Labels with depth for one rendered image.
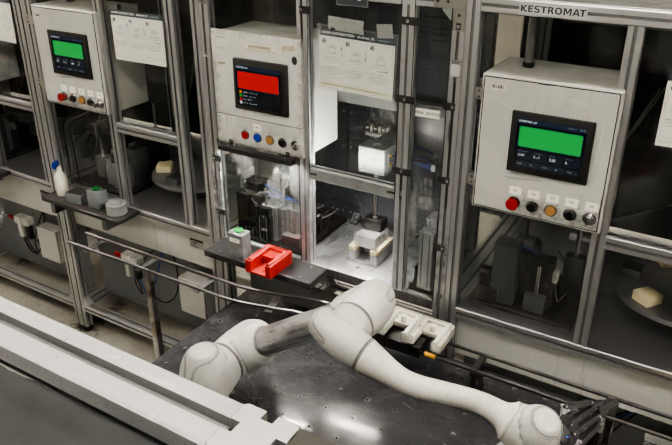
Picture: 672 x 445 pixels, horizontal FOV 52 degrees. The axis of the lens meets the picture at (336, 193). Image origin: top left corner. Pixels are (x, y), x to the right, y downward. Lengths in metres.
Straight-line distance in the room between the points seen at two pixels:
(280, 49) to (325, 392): 1.25
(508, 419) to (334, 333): 0.51
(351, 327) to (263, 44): 1.18
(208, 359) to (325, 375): 0.52
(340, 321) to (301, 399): 0.66
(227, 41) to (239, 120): 0.31
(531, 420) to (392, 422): 0.85
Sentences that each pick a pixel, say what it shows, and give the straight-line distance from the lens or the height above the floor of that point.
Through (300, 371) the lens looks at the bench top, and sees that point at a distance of 2.66.
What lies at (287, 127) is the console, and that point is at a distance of 2.65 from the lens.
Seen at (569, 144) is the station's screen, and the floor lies 1.63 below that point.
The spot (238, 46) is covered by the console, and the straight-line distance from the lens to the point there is 2.70.
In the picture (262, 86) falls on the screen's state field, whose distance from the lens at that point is 2.64.
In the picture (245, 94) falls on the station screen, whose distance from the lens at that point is 2.70.
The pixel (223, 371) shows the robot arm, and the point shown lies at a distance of 2.35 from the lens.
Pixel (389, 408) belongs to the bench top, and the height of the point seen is 0.68.
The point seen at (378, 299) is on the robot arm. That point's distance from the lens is 2.03.
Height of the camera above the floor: 2.36
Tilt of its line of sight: 25 degrees down
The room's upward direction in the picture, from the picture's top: straight up
